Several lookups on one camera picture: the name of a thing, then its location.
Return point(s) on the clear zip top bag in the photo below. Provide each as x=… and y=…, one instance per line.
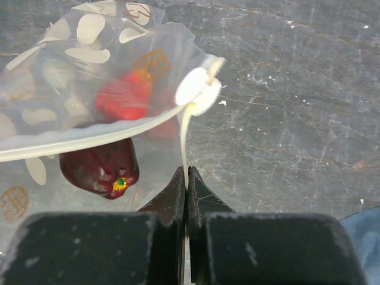
x=47, y=107

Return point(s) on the dark purple fruit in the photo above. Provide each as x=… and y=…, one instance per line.
x=106, y=170

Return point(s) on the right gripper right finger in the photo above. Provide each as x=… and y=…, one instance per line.
x=227, y=247

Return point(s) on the red bell pepper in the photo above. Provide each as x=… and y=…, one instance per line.
x=125, y=98

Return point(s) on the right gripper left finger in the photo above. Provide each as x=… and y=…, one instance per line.
x=142, y=247

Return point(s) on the blue cloth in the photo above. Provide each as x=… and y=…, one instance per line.
x=363, y=229

